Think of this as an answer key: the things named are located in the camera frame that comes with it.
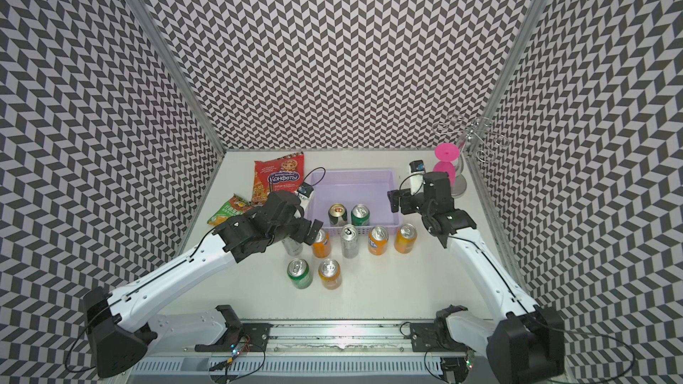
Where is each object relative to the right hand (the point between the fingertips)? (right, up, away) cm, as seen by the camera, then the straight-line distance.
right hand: (403, 195), depth 81 cm
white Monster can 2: (-16, -14, -2) cm, 21 cm away
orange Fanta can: (-7, -14, +2) cm, 16 cm away
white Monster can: (-35, -17, +3) cm, 39 cm away
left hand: (-29, -7, -5) cm, 30 cm away
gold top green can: (-21, -8, +9) cm, 24 cm away
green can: (-13, -8, +8) cm, 17 cm away
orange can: (-22, -23, -4) cm, 32 cm away
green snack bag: (-60, -6, +18) cm, 63 cm away
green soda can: (-31, -22, -6) cm, 38 cm away
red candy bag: (-44, +7, +25) cm, 52 cm away
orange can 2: (+1, -13, +2) cm, 14 cm away
